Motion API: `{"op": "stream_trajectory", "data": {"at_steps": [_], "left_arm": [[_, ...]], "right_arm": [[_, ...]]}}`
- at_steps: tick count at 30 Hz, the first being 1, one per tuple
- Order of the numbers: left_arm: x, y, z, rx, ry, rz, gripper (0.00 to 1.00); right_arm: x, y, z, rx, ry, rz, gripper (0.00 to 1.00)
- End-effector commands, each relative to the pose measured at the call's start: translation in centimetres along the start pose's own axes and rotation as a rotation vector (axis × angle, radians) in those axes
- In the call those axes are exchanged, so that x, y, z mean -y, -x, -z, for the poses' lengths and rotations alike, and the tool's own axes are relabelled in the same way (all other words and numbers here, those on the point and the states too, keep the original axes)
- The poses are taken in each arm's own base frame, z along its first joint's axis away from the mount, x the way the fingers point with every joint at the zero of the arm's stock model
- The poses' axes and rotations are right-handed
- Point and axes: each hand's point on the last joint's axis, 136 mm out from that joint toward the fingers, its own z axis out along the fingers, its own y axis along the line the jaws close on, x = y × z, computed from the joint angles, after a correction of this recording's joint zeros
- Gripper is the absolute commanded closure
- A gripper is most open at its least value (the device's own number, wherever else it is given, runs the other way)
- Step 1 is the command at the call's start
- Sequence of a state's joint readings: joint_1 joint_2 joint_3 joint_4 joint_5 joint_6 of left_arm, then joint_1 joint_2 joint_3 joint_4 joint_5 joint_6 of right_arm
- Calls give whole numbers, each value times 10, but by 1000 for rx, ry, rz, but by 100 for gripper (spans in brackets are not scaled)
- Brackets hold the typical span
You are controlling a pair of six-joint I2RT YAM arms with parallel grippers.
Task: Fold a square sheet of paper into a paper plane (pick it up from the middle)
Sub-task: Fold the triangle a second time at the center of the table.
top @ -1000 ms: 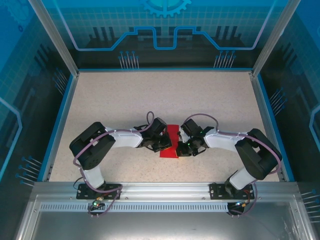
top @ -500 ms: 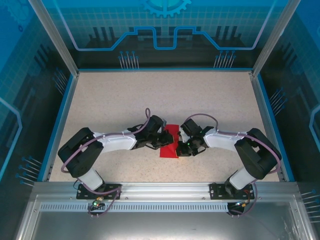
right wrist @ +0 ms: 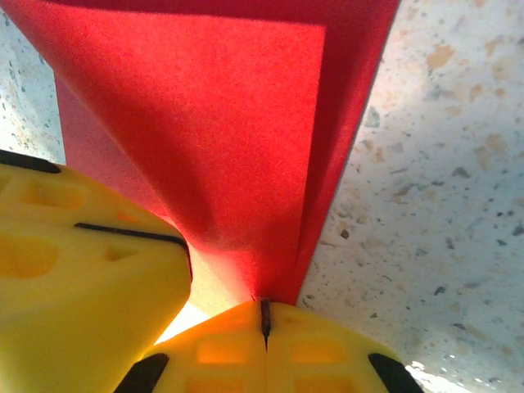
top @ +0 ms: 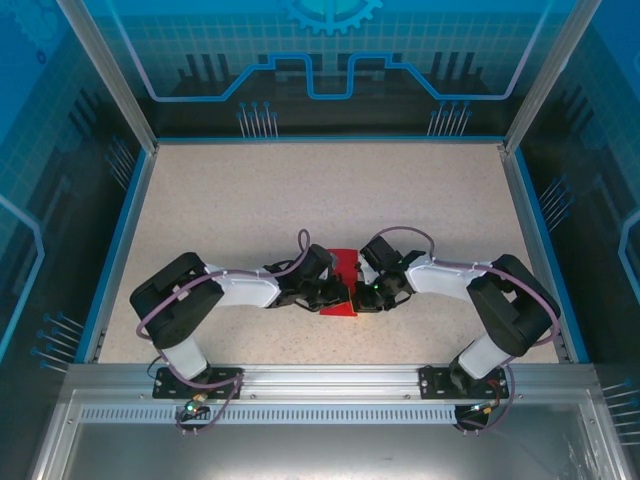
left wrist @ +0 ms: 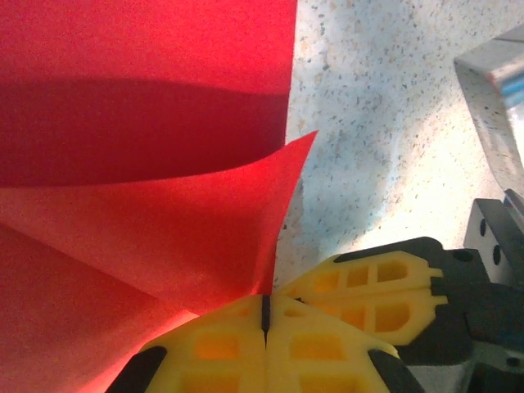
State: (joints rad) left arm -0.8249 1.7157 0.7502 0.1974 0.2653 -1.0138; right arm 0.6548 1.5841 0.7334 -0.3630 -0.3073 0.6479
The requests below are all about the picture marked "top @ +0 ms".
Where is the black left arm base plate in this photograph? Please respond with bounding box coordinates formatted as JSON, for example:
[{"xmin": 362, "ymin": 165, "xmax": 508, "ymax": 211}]
[{"xmin": 152, "ymin": 366, "xmax": 246, "ymax": 401}]

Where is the steel sheet platform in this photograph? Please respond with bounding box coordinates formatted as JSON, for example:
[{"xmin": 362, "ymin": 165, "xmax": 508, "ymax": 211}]
[{"xmin": 29, "ymin": 389, "xmax": 632, "ymax": 480}]

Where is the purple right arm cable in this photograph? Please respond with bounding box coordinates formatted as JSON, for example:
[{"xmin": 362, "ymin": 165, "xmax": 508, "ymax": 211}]
[{"xmin": 374, "ymin": 225, "xmax": 562, "ymax": 437}]

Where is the aluminium blue side rail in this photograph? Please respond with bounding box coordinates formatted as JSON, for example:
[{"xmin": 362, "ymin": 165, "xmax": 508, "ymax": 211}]
[
  {"xmin": 499, "ymin": 142, "xmax": 591, "ymax": 365},
  {"xmin": 74, "ymin": 144, "xmax": 160, "ymax": 365}
]

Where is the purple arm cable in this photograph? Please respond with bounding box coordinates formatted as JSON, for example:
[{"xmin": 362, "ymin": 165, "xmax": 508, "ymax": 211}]
[
  {"xmin": 135, "ymin": 228, "xmax": 314, "ymax": 437},
  {"xmin": 374, "ymin": 225, "xmax": 562, "ymax": 437}
]

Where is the slotted grey cable duct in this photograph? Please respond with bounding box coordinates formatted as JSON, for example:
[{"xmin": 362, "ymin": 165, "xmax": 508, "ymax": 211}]
[{"xmin": 78, "ymin": 405, "xmax": 460, "ymax": 426}]

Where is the aluminium mounting rail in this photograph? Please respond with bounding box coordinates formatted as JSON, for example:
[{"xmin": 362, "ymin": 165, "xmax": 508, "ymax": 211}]
[{"xmin": 64, "ymin": 363, "xmax": 599, "ymax": 404}]

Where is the red cloth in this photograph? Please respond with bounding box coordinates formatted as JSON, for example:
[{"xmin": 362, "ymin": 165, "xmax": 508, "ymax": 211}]
[{"xmin": 319, "ymin": 247, "xmax": 361, "ymax": 318}]

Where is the blue printed enclosure panel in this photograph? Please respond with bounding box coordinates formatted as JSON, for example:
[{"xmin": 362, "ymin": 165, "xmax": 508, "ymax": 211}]
[
  {"xmin": 517, "ymin": 0, "xmax": 640, "ymax": 480},
  {"xmin": 82, "ymin": 0, "xmax": 561, "ymax": 140},
  {"xmin": 0, "ymin": 0, "xmax": 151, "ymax": 480}
]

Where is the aluminium frame post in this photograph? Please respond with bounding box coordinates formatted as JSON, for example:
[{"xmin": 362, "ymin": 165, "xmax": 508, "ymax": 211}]
[
  {"xmin": 501, "ymin": 0, "xmax": 592, "ymax": 157},
  {"xmin": 54, "ymin": 0, "xmax": 160, "ymax": 157}
]

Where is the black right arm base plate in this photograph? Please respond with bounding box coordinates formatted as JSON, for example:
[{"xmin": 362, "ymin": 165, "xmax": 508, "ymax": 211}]
[{"xmin": 418, "ymin": 364, "xmax": 512, "ymax": 401}]

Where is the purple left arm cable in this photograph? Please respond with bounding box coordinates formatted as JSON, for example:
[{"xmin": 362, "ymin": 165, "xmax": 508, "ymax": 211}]
[{"xmin": 135, "ymin": 228, "xmax": 314, "ymax": 437}]

